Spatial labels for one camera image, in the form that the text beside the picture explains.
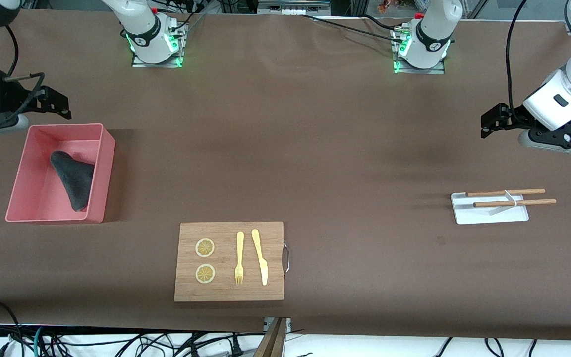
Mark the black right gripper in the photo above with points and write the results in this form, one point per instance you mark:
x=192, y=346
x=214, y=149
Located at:
x=7, y=93

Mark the wooden post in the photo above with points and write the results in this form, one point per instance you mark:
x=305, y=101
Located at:
x=271, y=342

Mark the white rack with wooden rods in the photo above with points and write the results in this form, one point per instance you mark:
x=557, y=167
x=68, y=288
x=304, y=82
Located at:
x=479, y=215

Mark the grey cloth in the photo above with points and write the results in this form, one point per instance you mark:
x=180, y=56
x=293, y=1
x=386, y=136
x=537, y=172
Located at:
x=75, y=178

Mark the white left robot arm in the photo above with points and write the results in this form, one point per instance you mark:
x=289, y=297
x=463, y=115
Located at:
x=434, y=29

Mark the yellow plastic knife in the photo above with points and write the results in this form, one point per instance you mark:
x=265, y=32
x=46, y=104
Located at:
x=260, y=258

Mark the yellow plastic fork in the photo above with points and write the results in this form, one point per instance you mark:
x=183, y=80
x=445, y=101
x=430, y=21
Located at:
x=240, y=248

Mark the small metal bracket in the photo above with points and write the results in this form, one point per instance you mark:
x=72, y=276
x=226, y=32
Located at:
x=288, y=323

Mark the pink plastic bin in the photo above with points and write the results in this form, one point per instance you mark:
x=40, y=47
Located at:
x=37, y=198

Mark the lemon slice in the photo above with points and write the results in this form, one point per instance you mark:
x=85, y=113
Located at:
x=204, y=248
x=205, y=273

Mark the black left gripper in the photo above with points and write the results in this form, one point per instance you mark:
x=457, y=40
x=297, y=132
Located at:
x=515, y=118

